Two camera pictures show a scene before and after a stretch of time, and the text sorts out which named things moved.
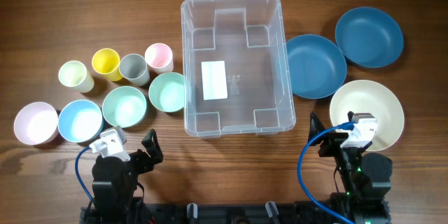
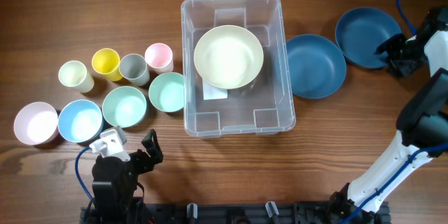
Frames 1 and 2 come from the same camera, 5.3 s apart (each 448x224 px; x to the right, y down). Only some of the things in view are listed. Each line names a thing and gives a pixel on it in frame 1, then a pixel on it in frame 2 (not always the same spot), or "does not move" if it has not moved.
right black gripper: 332,139 -> 393,53
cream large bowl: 371,97 -> 228,57
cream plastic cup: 74,73 does not move
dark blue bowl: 369,37 does not move
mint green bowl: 166,92 does not move
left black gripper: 148,163 does not move
